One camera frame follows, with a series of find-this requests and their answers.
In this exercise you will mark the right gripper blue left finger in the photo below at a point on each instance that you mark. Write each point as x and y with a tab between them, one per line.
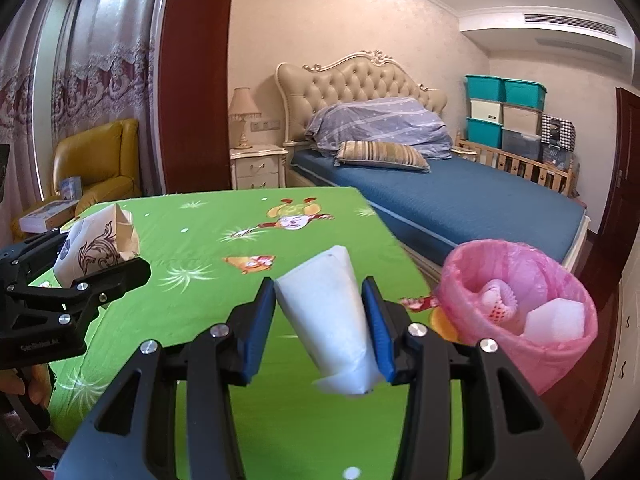
130	432

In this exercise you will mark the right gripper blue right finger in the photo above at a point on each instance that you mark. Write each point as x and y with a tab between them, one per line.
508	433

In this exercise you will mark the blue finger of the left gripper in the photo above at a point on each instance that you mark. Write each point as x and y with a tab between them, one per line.
100	282
30	249

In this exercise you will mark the large white foam block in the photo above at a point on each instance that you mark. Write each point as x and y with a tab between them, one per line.
555	322

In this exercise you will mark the pink foam fruit net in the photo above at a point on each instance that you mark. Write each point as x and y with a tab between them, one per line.
498	302

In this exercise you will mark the white foam sheet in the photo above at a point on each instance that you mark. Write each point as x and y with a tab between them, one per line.
321	300

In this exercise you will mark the pink lined trash bin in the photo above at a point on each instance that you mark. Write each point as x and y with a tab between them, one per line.
536	279

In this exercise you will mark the person's left hand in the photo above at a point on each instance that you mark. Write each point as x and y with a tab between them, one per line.
38	386

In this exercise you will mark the box on armchair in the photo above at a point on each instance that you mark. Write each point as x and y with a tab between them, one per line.
55	210

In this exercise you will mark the white built-in wardrobe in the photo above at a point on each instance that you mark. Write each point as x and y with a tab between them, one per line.
620	404

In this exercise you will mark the yellow leather armchair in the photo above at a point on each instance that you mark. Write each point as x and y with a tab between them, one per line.
106	159

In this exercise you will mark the green cartoon tablecloth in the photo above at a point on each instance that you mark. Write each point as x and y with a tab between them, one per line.
208	253

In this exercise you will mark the dark red room door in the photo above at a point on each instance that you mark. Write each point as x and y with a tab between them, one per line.
620	222

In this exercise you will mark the blue mattress bed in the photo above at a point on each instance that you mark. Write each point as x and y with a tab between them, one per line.
457	201

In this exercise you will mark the cream nightstand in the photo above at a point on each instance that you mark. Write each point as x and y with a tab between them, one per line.
262	166

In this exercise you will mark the lace patterned curtain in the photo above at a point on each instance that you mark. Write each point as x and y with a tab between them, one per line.
68	66

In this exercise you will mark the bedside table lamp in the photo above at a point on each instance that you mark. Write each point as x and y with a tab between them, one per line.
243	109

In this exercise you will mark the grey clear storage bin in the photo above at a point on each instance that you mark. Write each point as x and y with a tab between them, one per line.
521	144

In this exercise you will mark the teal storage bin lower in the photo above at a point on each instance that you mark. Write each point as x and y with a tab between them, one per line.
484	132

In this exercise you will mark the teal storage bin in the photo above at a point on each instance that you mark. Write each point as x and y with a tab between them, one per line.
525	93
485	87
484	132

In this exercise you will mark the houndstooth bag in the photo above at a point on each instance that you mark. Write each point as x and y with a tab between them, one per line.
558	132

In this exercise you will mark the striped brown pillow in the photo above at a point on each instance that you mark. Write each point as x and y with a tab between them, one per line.
381	155

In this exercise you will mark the beige storage bin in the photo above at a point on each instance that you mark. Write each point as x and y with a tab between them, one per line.
521	119

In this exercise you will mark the white storage bin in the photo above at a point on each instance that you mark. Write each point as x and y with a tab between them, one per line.
491	111

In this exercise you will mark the lavender striped duvet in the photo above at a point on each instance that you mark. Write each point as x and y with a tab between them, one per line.
400	120

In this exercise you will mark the teal storage bin top right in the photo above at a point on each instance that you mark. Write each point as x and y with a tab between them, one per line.
525	93

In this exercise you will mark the teal storage bin top left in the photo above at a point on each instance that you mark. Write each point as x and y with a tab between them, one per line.
485	87

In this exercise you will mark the beige tufted headboard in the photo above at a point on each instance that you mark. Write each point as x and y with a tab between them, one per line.
358	77

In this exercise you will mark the ceiling air vent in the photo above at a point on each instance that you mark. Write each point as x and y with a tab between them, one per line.
565	20

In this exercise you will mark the dark red door frame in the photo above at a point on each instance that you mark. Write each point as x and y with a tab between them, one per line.
192	96

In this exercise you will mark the wooden crib rail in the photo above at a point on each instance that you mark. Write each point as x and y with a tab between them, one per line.
546	175

